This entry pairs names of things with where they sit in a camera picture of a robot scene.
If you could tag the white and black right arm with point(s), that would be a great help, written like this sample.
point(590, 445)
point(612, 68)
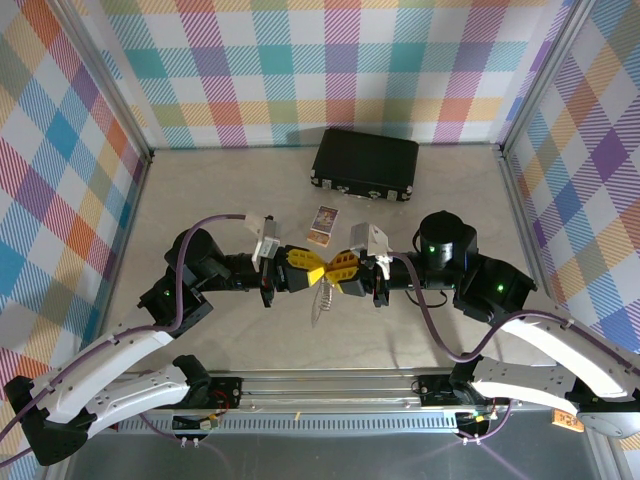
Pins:
point(550, 340)

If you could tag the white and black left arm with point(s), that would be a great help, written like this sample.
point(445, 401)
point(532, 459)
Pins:
point(125, 355)

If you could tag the small wooden block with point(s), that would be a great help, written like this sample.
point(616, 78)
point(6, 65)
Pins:
point(318, 239)

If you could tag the colourful printed card box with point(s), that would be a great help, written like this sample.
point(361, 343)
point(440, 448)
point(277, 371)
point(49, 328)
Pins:
point(325, 220)

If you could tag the black hard case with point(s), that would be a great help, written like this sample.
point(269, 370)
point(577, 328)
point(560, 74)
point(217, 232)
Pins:
point(365, 160)

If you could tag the small orange wooden tag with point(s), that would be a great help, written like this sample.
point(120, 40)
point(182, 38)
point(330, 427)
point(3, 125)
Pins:
point(567, 421)

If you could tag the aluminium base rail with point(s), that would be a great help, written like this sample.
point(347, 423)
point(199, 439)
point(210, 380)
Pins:
point(325, 390)

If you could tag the metal base plate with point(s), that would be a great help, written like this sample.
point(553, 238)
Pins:
point(325, 455)

